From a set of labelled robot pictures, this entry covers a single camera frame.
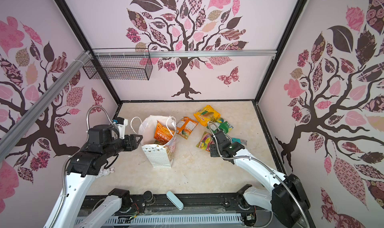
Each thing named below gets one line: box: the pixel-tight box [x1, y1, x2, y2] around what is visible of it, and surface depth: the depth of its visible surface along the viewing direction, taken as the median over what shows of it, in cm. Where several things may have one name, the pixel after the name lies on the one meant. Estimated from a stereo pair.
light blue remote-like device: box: [166, 191, 184, 211], surface depth 73 cm
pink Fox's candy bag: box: [196, 131, 215, 153], surface depth 97 cm
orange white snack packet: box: [176, 116, 199, 140], surface depth 104 cm
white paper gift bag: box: [130, 115, 177, 168], surface depth 77 cm
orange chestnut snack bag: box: [154, 120, 175, 145], surface depth 85 cm
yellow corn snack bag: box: [193, 105, 221, 127], surface depth 106 cm
